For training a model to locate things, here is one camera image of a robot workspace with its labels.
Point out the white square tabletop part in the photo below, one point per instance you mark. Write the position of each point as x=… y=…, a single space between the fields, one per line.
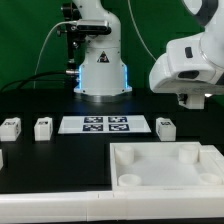
x=159 y=166

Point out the white front rail fixture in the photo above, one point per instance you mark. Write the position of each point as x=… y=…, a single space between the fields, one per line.
x=108 y=205

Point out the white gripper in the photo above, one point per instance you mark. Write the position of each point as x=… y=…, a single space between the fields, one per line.
x=185 y=71

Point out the black camera on stand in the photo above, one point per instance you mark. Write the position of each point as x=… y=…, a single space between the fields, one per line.
x=76 y=30

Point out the white block left edge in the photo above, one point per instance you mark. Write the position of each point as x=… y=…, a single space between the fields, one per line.
x=1 y=159

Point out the white sheet with markers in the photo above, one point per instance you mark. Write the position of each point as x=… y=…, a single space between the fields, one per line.
x=104 y=124

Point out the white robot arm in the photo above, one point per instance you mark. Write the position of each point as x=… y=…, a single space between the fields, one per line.
x=103 y=75

